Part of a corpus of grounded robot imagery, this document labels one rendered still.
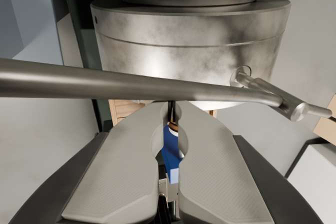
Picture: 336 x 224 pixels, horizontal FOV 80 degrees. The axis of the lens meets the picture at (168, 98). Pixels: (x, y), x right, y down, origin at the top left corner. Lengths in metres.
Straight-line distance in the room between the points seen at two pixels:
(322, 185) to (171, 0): 2.87
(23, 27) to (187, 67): 0.60
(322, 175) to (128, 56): 2.84
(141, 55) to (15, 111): 1.67
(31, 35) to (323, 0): 1.99
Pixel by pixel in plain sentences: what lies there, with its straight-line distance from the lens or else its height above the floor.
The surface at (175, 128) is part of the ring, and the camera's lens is 0.45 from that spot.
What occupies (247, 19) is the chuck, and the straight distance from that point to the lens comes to 0.25.
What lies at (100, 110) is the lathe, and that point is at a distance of 1.09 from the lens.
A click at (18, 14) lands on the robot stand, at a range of 0.76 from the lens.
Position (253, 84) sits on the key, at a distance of 0.25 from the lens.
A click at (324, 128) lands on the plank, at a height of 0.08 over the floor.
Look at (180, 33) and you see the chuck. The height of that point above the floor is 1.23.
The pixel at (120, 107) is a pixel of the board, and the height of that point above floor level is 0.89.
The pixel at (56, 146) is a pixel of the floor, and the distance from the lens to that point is 2.02.
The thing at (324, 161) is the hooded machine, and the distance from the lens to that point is 2.92.
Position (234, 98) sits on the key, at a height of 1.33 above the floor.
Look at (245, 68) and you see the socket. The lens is 0.28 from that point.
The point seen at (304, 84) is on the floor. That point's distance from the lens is 2.42.
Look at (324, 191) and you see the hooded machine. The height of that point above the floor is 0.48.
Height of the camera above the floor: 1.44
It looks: 57 degrees down
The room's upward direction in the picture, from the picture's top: 157 degrees clockwise
